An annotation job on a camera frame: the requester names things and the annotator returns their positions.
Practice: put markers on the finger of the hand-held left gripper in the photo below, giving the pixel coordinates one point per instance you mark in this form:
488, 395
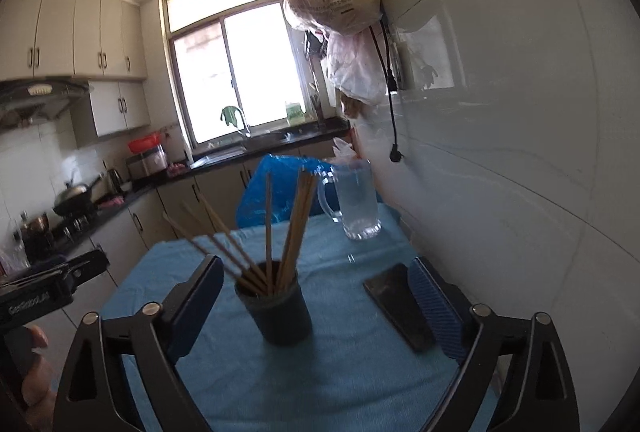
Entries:
45, 292

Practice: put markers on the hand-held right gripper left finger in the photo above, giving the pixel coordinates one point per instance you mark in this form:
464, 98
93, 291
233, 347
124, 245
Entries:
200, 307

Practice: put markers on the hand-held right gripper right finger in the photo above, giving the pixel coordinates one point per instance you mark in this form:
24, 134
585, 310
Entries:
435, 307

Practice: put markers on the black cylindrical cup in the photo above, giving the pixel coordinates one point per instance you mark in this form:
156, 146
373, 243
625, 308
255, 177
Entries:
280, 317

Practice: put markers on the bunch of wooden chopsticks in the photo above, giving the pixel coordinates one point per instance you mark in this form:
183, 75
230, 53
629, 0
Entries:
292, 232

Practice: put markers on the person's left hand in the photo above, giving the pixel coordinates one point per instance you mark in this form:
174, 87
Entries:
40, 392

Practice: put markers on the black smartphone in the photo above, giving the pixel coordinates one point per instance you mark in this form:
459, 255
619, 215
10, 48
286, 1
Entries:
400, 307

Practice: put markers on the steel cooking pot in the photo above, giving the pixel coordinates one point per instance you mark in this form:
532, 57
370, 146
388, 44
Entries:
35, 229

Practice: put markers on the gas stove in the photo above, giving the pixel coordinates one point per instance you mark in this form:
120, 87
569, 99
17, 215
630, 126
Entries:
75, 224

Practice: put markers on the black wok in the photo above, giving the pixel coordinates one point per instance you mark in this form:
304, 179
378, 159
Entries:
75, 199

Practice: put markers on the beige lower kitchen cabinets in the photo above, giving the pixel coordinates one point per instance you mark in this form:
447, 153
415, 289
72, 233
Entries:
150, 222

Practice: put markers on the beige kitchen cabinets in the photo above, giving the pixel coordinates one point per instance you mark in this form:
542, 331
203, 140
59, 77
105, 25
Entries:
150, 222
90, 32

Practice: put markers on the blue plastic bag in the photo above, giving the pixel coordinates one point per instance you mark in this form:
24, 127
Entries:
250, 207

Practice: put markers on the pink raw meat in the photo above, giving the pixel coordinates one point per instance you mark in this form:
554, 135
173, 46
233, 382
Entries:
176, 171
112, 202

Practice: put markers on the blue tablecloth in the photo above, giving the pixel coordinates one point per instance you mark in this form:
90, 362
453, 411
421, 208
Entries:
350, 387

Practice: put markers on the clear glass pitcher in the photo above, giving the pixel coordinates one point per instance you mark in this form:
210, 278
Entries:
357, 207

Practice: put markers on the black kitchen countertop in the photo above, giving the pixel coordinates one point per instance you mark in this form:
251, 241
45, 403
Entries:
147, 186

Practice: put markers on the steel sink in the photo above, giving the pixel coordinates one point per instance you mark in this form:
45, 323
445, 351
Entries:
217, 158

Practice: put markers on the red plastic basin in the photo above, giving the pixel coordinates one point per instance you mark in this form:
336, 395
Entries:
145, 145

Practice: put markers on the small white plastic bag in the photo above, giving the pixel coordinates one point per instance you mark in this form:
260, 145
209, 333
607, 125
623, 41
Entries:
345, 150

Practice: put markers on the steel range hood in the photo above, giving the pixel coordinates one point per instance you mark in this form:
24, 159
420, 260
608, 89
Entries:
35, 105

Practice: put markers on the steel faucet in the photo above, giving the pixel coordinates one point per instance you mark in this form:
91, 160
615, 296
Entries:
245, 122

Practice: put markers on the green cloth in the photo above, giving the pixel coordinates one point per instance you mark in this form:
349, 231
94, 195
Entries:
229, 115

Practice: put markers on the green white carton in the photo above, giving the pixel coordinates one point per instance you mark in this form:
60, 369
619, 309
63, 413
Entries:
294, 112

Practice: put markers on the brownish hanging plastic bag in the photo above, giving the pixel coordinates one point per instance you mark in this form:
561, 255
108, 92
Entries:
352, 105

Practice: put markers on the dark utensil holder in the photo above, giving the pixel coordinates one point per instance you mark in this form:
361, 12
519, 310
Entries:
315, 107

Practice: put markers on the kitchen window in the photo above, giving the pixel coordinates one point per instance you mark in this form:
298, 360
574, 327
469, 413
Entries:
250, 62

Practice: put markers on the clear hanging plastic bag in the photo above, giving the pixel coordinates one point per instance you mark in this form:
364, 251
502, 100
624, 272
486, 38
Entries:
355, 67

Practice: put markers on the beige upper kitchen cabinets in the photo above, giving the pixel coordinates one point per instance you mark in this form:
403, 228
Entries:
90, 32

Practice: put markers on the wall socket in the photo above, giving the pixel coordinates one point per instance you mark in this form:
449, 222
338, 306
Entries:
404, 62

